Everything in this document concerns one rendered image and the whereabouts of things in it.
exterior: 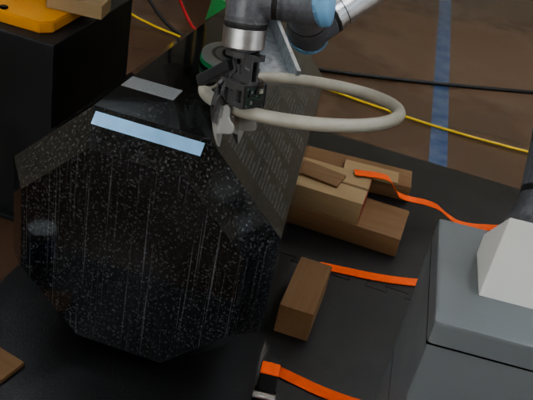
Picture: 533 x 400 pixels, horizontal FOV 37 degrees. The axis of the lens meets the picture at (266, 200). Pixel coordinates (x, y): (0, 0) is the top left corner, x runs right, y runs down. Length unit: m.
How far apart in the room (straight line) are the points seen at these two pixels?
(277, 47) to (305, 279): 0.91
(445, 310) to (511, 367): 0.17
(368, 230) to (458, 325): 1.62
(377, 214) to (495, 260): 1.68
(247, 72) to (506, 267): 0.66
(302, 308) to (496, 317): 1.11
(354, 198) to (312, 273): 0.48
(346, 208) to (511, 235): 1.61
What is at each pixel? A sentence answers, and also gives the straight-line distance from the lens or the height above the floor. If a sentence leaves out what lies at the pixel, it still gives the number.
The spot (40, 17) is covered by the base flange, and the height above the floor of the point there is 0.78.
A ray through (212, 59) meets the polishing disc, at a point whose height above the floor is 0.86.
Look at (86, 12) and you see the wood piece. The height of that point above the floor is 0.80.
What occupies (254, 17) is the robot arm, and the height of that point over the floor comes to 1.28.
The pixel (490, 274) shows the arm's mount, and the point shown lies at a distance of 1.73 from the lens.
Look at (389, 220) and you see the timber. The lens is 3.34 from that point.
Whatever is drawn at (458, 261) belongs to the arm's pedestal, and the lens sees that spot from 1.84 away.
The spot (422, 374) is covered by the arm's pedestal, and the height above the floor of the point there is 0.71.
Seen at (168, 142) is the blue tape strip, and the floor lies 0.80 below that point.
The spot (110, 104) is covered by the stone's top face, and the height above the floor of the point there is 0.83.
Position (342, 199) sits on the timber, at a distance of 3.21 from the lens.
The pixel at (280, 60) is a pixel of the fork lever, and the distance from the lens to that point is 2.23.
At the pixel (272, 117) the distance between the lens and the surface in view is 1.68.
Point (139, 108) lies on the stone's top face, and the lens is 2.23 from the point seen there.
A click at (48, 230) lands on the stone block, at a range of 2.39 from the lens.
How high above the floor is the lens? 1.84
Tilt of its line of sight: 32 degrees down
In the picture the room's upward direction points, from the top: 12 degrees clockwise
